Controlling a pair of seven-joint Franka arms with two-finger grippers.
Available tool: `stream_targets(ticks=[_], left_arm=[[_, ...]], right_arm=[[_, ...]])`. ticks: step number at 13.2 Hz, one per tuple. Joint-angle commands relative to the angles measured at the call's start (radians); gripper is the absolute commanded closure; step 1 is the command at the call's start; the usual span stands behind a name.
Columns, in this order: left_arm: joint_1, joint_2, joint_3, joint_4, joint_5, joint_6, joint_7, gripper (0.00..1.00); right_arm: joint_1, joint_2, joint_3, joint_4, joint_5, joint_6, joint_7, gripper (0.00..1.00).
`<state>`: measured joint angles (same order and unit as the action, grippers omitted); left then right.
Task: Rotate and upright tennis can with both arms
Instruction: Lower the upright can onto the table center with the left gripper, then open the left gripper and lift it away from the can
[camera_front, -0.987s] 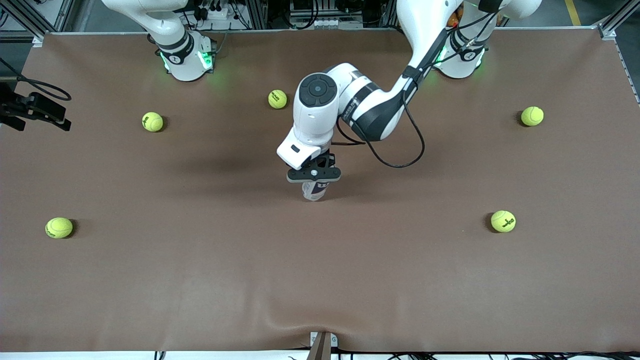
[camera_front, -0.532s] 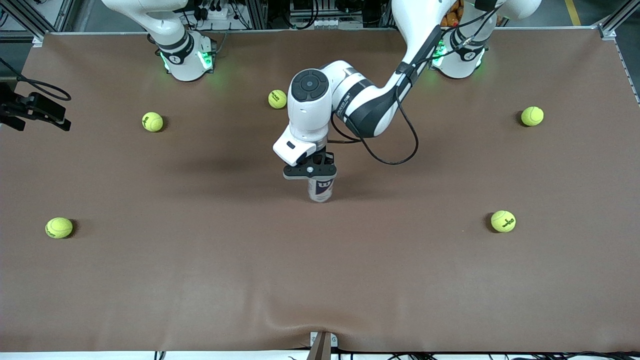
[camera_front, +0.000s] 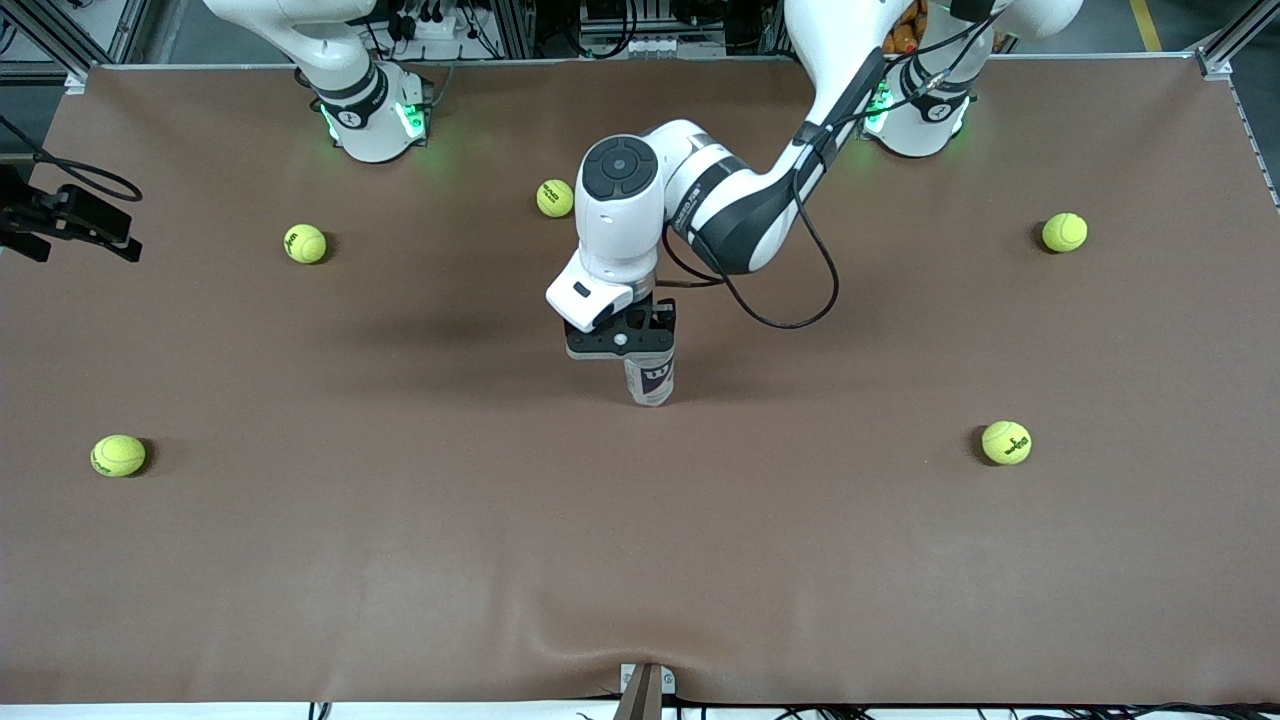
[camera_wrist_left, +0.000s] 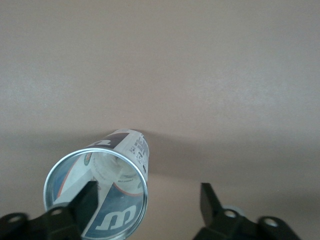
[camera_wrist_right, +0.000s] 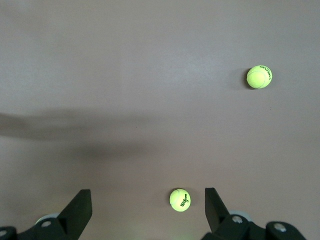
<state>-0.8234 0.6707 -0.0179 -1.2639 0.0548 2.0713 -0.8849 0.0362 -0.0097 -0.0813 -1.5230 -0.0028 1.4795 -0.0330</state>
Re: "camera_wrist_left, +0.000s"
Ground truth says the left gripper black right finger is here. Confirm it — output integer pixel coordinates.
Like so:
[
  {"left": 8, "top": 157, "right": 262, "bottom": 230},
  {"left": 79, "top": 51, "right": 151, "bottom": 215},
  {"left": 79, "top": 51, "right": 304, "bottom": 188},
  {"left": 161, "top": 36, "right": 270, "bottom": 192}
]
[{"left": 193, "top": 182, "right": 302, "bottom": 240}]

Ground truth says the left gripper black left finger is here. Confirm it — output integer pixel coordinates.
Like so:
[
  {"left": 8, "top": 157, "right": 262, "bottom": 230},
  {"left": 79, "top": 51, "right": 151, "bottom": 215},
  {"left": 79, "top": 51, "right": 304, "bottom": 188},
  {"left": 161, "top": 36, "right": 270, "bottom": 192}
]
[{"left": 0, "top": 179, "right": 101, "bottom": 240}]

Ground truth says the white blue tennis can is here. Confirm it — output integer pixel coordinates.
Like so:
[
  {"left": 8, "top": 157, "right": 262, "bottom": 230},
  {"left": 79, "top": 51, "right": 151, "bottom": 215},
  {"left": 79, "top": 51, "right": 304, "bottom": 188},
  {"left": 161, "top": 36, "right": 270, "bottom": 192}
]
[{"left": 42, "top": 128, "right": 151, "bottom": 240}]

